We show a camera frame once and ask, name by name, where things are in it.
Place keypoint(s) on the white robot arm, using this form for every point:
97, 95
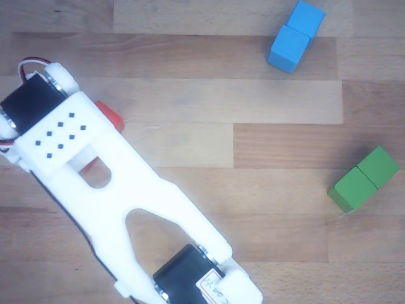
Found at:
133, 190

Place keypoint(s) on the red rectangular block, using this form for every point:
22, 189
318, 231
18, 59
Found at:
110, 114

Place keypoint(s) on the blue rectangular block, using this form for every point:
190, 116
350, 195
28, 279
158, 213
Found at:
295, 36

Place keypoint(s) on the green rectangular block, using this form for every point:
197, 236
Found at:
364, 179

